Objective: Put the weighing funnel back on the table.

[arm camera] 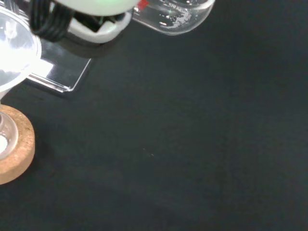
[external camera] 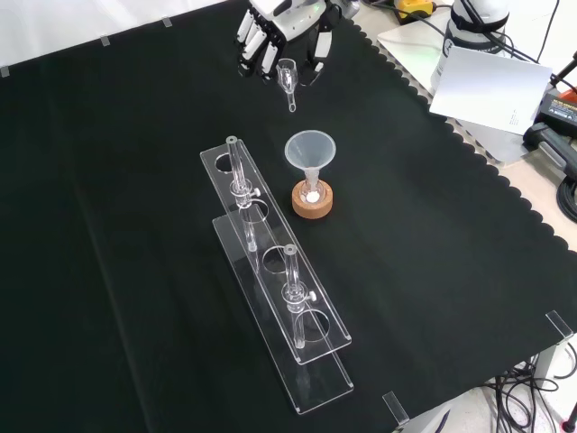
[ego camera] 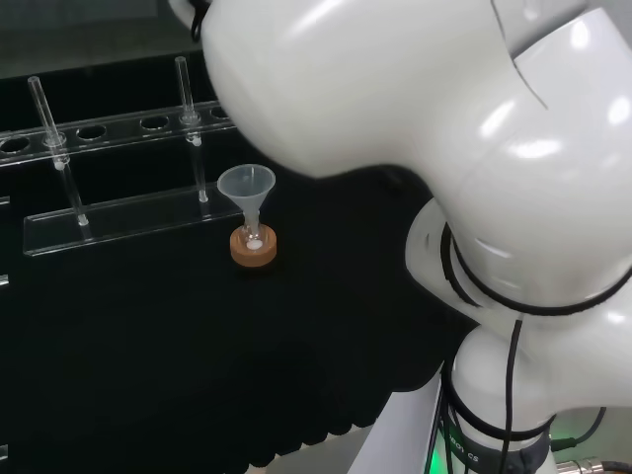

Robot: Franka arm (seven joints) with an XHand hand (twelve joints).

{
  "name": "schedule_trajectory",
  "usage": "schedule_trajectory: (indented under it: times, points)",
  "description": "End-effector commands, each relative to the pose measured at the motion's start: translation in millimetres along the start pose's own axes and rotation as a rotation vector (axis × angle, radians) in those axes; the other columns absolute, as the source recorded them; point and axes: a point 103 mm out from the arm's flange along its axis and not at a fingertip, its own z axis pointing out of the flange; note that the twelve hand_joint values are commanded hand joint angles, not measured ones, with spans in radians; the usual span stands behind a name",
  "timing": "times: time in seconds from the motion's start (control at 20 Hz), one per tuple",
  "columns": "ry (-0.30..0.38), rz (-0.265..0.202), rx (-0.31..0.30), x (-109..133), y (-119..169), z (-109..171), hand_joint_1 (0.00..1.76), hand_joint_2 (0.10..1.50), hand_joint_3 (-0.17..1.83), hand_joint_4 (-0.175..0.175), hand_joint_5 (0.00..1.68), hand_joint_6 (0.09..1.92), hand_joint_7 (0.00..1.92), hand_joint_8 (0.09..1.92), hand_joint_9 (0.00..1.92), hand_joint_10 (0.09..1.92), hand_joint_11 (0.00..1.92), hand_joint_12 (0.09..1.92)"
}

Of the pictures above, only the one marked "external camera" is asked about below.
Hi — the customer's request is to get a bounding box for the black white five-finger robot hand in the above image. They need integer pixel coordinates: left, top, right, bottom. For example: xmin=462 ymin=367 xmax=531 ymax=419
xmin=233 ymin=0 xmax=362 ymax=87

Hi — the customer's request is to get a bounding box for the clear glass weighing funnel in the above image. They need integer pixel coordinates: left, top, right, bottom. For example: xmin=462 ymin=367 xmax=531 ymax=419
xmin=276 ymin=58 xmax=299 ymax=114

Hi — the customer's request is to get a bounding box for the translucent plastic funnel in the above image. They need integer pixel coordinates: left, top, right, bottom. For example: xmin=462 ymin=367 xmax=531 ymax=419
xmin=283 ymin=130 xmax=337 ymax=181

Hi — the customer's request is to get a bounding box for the clear acrylic funnel stand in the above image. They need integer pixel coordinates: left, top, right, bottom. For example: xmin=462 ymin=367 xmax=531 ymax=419
xmin=199 ymin=134 xmax=355 ymax=415

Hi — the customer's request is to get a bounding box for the yellow stop button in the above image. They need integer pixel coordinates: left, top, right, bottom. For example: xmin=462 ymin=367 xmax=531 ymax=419
xmin=393 ymin=0 xmax=438 ymax=24

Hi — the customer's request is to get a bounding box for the small round-bottom glass flask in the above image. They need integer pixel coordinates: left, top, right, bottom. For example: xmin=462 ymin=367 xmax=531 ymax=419
xmin=300 ymin=168 xmax=324 ymax=204

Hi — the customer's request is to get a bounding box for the white card sheet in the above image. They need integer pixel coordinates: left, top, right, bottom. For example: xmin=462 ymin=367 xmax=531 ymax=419
xmin=428 ymin=44 xmax=554 ymax=136

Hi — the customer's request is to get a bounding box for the black table cloth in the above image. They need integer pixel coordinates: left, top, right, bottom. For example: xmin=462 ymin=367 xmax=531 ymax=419
xmin=0 ymin=0 xmax=577 ymax=433

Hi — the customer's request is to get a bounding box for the black orange power adapter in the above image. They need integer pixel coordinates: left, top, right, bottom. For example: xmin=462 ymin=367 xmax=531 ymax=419
xmin=537 ymin=88 xmax=577 ymax=133

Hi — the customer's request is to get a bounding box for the black stop button cable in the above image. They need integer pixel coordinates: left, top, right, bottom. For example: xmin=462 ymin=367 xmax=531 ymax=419
xmin=369 ymin=0 xmax=453 ymax=42

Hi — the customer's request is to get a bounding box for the cork ring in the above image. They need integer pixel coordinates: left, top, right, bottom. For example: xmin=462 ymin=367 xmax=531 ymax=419
xmin=291 ymin=180 xmax=334 ymax=221

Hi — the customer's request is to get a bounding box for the black grey clamp handle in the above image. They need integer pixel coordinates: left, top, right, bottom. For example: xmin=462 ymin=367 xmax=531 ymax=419
xmin=522 ymin=121 xmax=577 ymax=173

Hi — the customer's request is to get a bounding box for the coiled black cable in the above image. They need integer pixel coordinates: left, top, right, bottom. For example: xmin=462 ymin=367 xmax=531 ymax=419
xmin=555 ymin=173 xmax=577 ymax=227

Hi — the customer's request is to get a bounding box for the black cable bundle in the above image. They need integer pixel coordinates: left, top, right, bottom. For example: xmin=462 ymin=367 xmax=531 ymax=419
xmin=485 ymin=346 xmax=577 ymax=433

